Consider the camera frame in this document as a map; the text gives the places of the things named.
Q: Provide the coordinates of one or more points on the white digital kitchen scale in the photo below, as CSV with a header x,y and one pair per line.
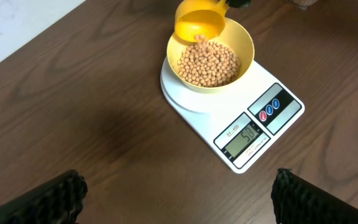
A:
x,y
240,123

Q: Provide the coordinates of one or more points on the soybeans in bowl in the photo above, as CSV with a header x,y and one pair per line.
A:
x,y
208,64

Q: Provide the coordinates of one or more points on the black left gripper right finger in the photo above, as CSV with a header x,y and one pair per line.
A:
x,y
297,201

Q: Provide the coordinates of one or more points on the yellow measuring scoop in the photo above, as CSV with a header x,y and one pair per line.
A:
x,y
200,17

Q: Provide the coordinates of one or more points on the pale yellow bowl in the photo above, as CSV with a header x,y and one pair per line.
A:
x,y
234,36

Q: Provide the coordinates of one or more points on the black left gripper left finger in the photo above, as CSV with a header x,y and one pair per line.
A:
x,y
58,201

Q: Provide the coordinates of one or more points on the soybeans in scoop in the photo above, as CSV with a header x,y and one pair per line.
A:
x,y
200,38

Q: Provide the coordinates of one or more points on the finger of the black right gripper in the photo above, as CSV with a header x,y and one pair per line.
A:
x,y
238,3

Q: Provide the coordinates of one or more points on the clear plastic container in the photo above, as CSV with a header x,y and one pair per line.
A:
x,y
303,4

